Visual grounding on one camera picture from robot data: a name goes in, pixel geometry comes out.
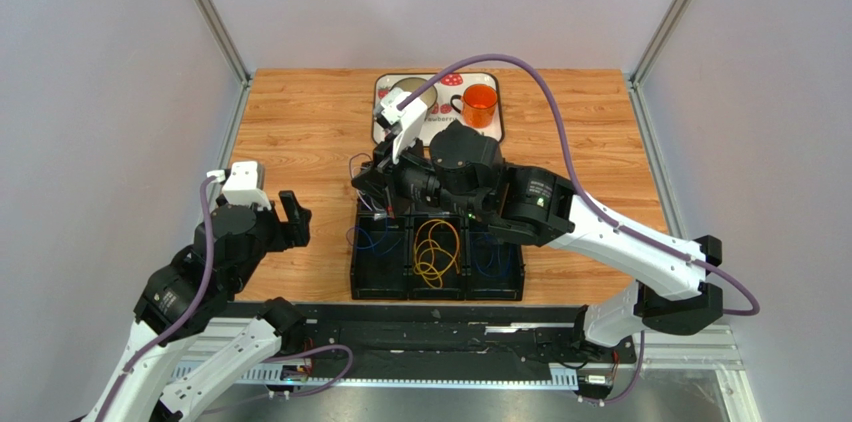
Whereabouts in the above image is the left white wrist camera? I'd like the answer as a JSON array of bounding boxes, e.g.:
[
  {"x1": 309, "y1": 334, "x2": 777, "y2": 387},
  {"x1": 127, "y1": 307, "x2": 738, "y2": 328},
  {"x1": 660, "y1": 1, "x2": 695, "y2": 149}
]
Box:
[{"x1": 206, "y1": 161, "x2": 272, "y2": 210}]

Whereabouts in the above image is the black six-compartment organizer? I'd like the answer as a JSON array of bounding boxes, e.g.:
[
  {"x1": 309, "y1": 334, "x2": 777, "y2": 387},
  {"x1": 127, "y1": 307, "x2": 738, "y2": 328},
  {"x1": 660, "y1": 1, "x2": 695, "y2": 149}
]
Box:
[{"x1": 346, "y1": 192, "x2": 526, "y2": 302}]

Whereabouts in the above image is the orange mug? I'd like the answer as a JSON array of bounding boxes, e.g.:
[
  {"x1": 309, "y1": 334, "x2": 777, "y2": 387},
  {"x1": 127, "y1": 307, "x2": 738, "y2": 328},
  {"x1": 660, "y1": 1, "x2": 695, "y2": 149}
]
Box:
[{"x1": 450, "y1": 84, "x2": 499, "y2": 129}]

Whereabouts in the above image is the yellow cable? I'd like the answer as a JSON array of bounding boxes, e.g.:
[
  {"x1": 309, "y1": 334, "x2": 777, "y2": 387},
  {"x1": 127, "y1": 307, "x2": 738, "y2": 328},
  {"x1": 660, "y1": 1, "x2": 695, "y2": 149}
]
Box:
[{"x1": 412, "y1": 217, "x2": 463, "y2": 289}]

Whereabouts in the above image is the blue cable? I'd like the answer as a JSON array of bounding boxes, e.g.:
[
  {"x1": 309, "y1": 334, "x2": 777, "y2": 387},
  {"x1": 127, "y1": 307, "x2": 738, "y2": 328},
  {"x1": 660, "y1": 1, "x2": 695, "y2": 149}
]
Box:
[{"x1": 471, "y1": 231, "x2": 515, "y2": 277}]

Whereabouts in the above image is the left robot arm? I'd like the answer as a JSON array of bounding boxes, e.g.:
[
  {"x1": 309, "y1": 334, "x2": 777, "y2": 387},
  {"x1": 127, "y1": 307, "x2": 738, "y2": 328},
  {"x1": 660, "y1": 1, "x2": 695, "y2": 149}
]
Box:
[{"x1": 82, "y1": 191, "x2": 312, "y2": 421}]

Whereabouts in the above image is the strawberry pattern tray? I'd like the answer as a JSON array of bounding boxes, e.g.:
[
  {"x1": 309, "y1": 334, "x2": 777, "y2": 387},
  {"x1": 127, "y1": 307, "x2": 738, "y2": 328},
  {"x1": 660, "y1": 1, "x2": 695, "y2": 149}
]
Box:
[{"x1": 374, "y1": 72, "x2": 505, "y2": 147}]

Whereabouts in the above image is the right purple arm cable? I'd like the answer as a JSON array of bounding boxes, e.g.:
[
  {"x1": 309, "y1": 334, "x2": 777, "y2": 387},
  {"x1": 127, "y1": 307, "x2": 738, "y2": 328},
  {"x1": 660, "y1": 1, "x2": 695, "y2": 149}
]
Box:
[{"x1": 397, "y1": 53, "x2": 761, "y2": 407}]

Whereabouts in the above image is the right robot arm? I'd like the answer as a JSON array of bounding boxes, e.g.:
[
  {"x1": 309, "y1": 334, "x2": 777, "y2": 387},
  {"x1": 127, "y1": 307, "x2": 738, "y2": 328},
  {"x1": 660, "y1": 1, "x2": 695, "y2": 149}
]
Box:
[{"x1": 352, "y1": 122, "x2": 723, "y2": 347}]

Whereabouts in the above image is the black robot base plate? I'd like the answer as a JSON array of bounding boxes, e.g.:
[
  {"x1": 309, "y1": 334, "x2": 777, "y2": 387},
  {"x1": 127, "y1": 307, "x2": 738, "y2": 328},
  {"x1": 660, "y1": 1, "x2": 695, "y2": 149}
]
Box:
[{"x1": 240, "y1": 301, "x2": 638, "y2": 383}]

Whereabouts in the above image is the grey ceramic bowl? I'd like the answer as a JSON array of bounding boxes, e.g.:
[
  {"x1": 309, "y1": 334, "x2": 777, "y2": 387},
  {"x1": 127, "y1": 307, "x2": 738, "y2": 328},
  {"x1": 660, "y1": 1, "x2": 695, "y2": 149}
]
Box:
[{"x1": 391, "y1": 76, "x2": 438, "y2": 109}]

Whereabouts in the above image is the aluminium frame rail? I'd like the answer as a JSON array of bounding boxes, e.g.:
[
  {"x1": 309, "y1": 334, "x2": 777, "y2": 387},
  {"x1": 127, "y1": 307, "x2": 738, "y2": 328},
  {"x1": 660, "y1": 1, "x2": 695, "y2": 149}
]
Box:
[{"x1": 163, "y1": 318, "x2": 760, "y2": 421}]

